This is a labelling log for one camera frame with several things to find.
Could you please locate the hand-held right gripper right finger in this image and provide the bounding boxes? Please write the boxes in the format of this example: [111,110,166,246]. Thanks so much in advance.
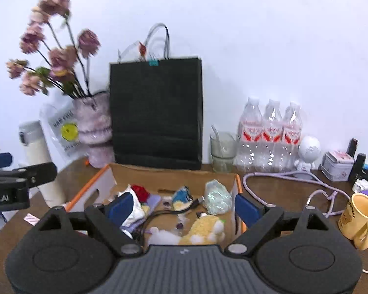
[224,193,331,256]

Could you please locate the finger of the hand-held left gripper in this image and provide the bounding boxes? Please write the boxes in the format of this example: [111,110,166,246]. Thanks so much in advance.
[0,162,58,190]
[0,152,13,170]

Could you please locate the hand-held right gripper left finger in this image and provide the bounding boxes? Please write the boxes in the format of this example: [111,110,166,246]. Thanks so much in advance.
[37,192,143,256]

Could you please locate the red fabric rose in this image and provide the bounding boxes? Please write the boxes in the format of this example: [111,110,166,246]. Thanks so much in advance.
[131,184,151,203]

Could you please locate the iridescent crinkled bag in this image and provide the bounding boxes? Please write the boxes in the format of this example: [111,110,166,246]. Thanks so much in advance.
[203,180,233,216]

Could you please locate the purple knitted pouch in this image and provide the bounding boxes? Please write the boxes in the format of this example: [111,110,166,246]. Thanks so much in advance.
[119,194,164,231]

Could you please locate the black multi-plug cable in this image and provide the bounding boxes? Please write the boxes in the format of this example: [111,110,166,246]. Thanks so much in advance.
[139,198,208,243]

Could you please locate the cardboard box with orange rim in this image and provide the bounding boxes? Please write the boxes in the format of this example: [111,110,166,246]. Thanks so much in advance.
[63,163,247,246]

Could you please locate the yellow plush toy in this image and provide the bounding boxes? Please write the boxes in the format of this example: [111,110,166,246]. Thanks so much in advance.
[179,215,226,246]

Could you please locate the white fluffy plush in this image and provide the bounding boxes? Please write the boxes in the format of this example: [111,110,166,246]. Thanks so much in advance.
[147,227,182,246]

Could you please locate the blue plush toy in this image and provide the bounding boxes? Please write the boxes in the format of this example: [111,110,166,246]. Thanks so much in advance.
[172,187,194,211]

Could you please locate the brown wooden desktop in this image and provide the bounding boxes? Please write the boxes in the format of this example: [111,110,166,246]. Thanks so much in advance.
[0,156,368,294]

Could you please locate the white thermos bottle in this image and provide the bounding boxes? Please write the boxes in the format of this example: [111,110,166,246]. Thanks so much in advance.
[18,120,66,207]

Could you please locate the clear smiley plastic bag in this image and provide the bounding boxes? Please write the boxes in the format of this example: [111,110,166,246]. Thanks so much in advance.
[39,99,82,160]

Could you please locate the green glass cup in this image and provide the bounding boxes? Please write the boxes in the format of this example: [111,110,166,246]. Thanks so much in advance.
[210,131,237,173]

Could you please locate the pink textured vase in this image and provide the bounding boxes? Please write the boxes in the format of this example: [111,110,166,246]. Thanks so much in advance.
[72,91,115,168]

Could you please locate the clear water bottle red label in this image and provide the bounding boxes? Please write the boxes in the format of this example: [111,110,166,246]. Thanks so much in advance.
[282,101,303,172]
[237,97,263,172]
[261,99,283,172]

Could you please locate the clear plastic spoon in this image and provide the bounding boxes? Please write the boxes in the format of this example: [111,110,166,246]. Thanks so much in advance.
[211,124,228,154]

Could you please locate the white robot speaker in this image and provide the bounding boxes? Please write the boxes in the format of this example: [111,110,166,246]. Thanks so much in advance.
[295,135,322,172]

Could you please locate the black paper bag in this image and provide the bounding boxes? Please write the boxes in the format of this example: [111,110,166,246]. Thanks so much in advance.
[109,23,203,170]

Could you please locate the small printed tin box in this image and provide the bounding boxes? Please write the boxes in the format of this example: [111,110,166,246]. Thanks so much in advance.
[320,150,355,181]

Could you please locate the yellow mug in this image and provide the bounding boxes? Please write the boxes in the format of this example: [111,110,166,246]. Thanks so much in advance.
[338,193,368,250]

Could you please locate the black lipstick tube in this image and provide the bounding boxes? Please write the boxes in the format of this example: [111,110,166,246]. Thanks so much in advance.
[347,138,359,159]
[348,153,367,183]

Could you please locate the crumpled white tissue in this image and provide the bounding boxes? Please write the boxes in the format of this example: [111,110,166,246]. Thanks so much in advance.
[352,178,368,192]

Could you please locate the dried pink flowers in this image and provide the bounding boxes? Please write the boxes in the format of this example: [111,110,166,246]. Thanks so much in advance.
[6,0,102,98]

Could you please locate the lilac cable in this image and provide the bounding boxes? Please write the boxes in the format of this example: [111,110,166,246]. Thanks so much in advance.
[242,171,351,219]

